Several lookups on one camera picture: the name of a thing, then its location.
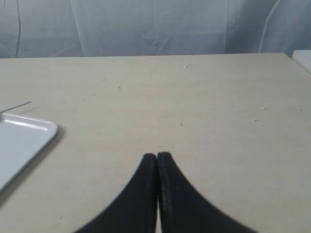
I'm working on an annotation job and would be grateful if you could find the white rectangular plastic tray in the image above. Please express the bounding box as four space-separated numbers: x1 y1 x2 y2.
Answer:
0 113 58 191

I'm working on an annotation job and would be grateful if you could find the thin metal skewer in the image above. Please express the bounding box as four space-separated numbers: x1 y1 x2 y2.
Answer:
0 101 31 114

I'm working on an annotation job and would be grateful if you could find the grey-blue backdrop curtain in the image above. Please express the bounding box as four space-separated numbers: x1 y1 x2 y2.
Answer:
0 0 311 58

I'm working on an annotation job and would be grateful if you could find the white block at table edge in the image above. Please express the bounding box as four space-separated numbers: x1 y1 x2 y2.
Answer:
292 50 311 74

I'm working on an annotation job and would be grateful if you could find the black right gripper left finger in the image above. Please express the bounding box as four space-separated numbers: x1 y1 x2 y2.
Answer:
77 153 158 233

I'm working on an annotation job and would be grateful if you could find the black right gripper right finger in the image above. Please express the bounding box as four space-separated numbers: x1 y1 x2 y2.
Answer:
157 152 255 233

